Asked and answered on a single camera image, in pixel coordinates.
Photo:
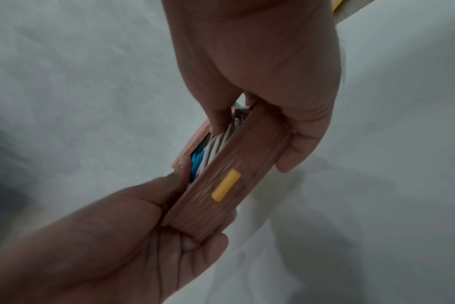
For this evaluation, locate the person's left hand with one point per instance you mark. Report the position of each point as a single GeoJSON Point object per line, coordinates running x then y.
{"type": "Point", "coordinates": [100, 246]}

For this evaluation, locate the person's right hand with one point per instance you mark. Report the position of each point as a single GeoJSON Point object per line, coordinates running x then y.
{"type": "Point", "coordinates": [268, 59]}

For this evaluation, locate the pink box with green drawer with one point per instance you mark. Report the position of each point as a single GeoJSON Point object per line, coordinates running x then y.
{"type": "Point", "coordinates": [227, 184]}

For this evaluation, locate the white table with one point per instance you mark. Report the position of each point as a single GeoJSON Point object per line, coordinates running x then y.
{"type": "Point", "coordinates": [381, 193]}

